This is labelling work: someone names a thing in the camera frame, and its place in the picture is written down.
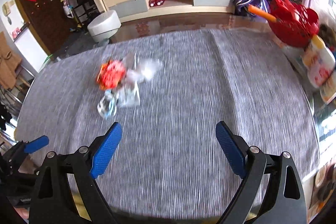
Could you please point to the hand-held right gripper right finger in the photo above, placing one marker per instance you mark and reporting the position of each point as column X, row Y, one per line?
column 231, row 150

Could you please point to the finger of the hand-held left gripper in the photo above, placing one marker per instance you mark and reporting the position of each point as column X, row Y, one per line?
column 36, row 144

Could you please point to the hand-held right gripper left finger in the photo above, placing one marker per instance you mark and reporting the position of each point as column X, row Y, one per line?
column 105, row 153

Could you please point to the clear plastic packet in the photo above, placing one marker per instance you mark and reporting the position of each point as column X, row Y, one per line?
column 130, row 95

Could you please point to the red orange candy wrapper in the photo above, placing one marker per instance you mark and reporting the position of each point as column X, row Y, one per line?
column 111, row 75

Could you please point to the clear plastic wrapper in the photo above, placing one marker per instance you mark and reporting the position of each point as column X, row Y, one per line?
column 147, row 69

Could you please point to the grey woven table mat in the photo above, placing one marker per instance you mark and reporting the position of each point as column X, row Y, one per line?
column 170, row 134
column 262, row 108

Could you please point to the white bottle yellow label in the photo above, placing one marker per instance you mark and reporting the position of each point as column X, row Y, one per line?
column 329, row 90

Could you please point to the brown wooden door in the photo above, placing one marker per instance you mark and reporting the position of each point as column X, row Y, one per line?
column 39, row 16

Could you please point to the white round stool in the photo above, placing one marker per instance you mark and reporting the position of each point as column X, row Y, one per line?
column 103, row 24

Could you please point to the red plastic basket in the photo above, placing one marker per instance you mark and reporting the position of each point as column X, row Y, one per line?
column 291, row 29

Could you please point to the black shoe rack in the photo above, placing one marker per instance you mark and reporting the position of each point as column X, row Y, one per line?
column 84, row 11

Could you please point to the beige wall intercom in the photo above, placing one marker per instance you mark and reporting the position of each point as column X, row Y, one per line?
column 8, row 7

